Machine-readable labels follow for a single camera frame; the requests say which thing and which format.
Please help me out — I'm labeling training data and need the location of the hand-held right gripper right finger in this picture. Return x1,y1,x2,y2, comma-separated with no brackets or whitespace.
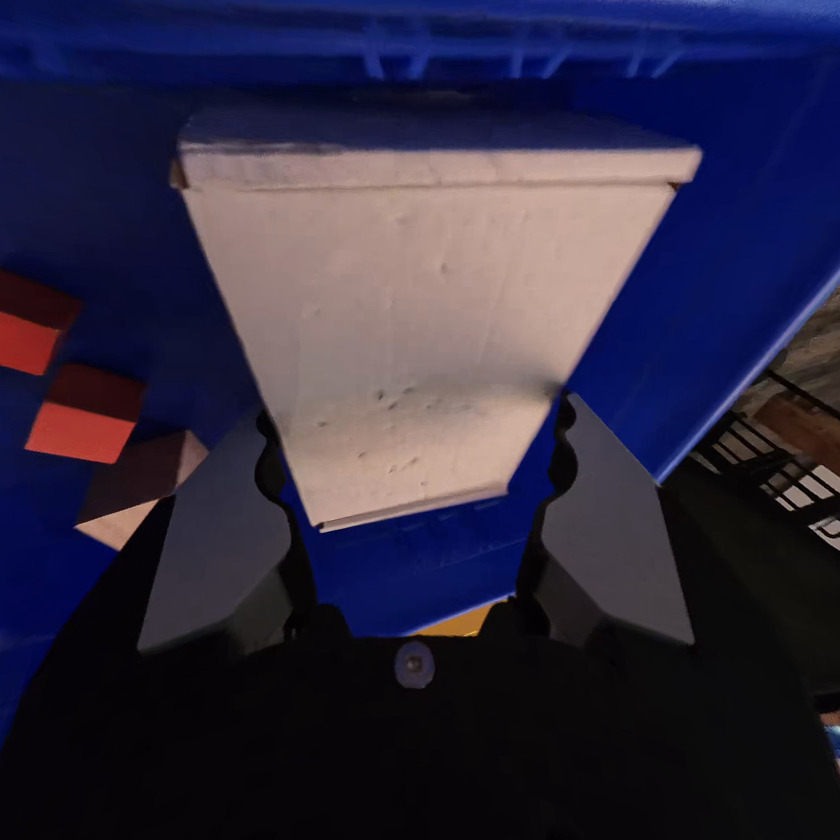
515,392,695,648

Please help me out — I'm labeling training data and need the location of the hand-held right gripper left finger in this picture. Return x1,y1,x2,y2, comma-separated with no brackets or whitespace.
136,408,316,654

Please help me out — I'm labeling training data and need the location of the pale wooden cube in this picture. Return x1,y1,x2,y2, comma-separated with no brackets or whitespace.
73,430,211,552

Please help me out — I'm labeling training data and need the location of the yellow plastic bin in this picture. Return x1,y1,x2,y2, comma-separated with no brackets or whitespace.
410,607,496,637

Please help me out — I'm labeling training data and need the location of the red cube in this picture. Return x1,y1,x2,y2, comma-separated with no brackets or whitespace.
0,269,83,376
25,364,147,465

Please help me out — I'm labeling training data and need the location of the blue plastic bin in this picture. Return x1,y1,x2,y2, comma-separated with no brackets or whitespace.
0,0,840,742

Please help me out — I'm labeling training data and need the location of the white cardboard box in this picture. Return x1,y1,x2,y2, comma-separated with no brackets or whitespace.
169,108,703,532

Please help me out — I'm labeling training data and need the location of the black metal rack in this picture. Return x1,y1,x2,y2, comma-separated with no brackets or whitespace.
689,371,840,552

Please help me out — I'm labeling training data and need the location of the wooden beam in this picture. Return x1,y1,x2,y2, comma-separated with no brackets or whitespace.
751,390,840,473

